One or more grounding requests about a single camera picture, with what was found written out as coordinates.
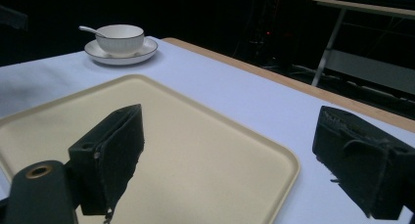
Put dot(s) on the white saucer plate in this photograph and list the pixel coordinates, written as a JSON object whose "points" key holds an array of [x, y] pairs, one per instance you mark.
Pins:
{"points": [[143, 51]]}

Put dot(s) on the white tablecloth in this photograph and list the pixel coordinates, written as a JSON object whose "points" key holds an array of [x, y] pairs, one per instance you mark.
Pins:
{"points": [[248, 97]]}

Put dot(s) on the metal-legged side table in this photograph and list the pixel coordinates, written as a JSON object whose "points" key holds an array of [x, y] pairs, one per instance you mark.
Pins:
{"points": [[359, 38]]}

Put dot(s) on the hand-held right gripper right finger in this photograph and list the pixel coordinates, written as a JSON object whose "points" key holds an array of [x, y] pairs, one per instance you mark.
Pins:
{"points": [[362, 158]]}

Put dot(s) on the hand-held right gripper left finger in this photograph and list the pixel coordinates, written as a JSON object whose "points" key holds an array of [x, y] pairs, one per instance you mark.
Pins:
{"points": [[111, 158]]}

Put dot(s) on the white bowl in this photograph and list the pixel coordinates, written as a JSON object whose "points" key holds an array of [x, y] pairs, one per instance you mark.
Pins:
{"points": [[120, 38]]}

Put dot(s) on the white spoon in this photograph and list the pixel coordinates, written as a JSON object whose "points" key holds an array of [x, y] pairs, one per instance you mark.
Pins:
{"points": [[89, 30]]}

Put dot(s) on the beige plastic tray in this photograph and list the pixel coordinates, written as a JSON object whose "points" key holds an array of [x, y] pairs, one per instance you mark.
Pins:
{"points": [[195, 145]]}

